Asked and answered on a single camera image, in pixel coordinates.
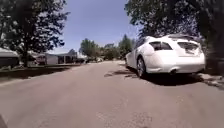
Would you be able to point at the row of distant trees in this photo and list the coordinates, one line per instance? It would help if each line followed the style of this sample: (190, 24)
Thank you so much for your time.
(110, 51)

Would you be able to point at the grey asphalt road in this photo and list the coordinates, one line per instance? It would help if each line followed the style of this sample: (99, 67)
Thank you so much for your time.
(83, 100)

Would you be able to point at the pale low building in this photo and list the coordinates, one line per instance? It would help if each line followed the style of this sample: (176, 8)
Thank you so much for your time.
(58, 58)

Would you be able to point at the white car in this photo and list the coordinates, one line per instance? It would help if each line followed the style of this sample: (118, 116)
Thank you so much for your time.
(166, 58)

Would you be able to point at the dark leafy tree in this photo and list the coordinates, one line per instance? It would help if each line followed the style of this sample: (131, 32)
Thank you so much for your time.
(30, 23)

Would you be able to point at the dark roadside trees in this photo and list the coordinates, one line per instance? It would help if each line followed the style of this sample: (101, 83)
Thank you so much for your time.
(200, 20)

